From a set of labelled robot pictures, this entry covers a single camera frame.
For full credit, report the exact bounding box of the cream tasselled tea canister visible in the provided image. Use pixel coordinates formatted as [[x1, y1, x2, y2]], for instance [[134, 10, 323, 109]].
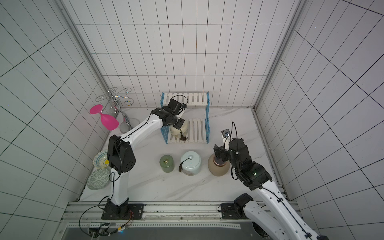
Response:
[[170, 120, 189, 142]]

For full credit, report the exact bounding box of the brown clay tea canister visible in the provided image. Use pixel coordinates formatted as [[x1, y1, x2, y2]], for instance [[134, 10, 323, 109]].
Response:
[[208, 154, 231, 177]]

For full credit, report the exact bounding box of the blue white slatted shelf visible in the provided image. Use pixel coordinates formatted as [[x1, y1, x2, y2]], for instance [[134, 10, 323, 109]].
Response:
[[161, 92, 211, 144]]

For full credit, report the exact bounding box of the pale blue tasselled tea canister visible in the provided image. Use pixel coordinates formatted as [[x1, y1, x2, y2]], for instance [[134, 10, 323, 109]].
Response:
[[179, 151, 202, 176]]

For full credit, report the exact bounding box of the small green tea canister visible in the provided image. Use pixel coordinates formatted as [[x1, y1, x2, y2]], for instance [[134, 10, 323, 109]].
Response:
[[159, 155, 175, 173]]

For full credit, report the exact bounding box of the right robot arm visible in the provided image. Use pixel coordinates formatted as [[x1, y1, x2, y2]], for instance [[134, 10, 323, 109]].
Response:
[[214, 136, 328, 240]]

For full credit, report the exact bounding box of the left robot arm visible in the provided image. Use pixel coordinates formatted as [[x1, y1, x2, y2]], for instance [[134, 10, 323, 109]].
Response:
[[102, 99, 188, 220]]

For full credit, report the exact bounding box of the chrome cup holder stand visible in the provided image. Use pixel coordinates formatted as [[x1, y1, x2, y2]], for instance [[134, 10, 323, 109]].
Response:
[[95, 87, 135, 134]]

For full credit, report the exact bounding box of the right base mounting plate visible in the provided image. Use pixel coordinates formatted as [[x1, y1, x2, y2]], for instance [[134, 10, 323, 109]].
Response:
[[218, 204, 247, 220]]

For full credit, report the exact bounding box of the base mounting plate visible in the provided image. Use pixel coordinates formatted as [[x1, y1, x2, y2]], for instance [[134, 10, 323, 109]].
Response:
[[218, 204, 247, 220], [101, 202, 145, 220]]

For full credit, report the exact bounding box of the pink plastic goblet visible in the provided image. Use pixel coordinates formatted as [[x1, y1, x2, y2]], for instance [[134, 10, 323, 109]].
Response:
[[89, 105, 120, 131]]

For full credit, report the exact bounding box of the patterned ceramic plate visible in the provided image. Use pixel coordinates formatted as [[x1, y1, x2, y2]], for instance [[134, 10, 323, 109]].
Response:
[[87, 168, 111, 191]]

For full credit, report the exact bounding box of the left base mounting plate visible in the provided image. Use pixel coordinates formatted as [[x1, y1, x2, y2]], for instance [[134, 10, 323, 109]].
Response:
[[101, 202, 145, 220]]

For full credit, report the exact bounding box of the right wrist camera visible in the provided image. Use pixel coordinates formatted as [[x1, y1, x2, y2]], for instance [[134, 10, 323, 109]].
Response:
[[221, 129, 232, 151]]

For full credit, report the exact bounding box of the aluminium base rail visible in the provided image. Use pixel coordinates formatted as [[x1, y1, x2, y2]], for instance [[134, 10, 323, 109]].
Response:
[[61, 202, 249, 231]]

